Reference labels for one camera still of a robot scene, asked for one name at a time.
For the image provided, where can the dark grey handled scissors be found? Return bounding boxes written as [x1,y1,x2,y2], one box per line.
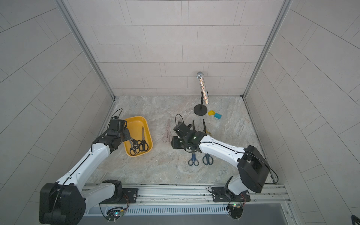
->
[129,138,141,156]

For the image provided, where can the right circuit board with wires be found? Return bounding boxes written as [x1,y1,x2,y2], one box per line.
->
[226,201,246,219]

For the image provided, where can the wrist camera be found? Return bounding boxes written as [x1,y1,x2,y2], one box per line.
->
[173,122,192,138]
[107,119,127,136]

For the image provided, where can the teal small block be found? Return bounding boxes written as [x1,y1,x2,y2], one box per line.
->
[214,113,222,119]

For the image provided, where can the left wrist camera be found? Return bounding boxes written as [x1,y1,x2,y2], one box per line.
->
[107,119,127,136]

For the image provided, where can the yellow small block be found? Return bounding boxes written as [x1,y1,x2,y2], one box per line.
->
[208,110,215,116]

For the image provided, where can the blue handled scissors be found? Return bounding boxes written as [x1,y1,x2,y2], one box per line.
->
[188,153,199,167]
[202,153,214,166]

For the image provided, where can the small grey scissors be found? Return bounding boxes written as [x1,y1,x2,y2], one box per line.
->
[131,138,142,150]

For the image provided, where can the pink scissors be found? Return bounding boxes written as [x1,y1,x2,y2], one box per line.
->
[162,119,172,143]

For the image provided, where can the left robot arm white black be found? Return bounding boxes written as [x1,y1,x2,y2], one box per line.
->
[39,129,131,225]

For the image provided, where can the aluminium mounting rail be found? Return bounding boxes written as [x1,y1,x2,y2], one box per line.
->
[54,183,292,209]

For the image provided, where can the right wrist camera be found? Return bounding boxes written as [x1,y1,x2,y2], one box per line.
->
[173,122,192,138]

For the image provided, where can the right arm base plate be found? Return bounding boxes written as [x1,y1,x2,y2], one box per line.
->
[209,187,251,203]

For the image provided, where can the yellow plastic storage box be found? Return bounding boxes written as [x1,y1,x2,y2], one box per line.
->
[124,116,153,157]

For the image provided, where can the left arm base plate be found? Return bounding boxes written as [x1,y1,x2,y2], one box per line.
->
[113,188,139,204]

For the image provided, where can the large black handled scissors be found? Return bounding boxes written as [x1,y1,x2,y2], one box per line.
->
[139,127,149,152]

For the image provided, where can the left circuit board with wires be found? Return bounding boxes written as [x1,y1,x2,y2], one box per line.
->
[98,200,130,223]

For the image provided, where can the yellow handled black scissors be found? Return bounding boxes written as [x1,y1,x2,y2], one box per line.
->
[202,119,212,137]

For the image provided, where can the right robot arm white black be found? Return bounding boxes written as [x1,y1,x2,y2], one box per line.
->
[172,127,271,196]

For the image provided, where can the glitter microphone with silver head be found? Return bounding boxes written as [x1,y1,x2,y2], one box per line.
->
[196,72,209,105]

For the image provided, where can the circuit board with wires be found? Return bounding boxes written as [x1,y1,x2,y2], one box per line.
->
[226,201,246,219]
[98,200,130,223]

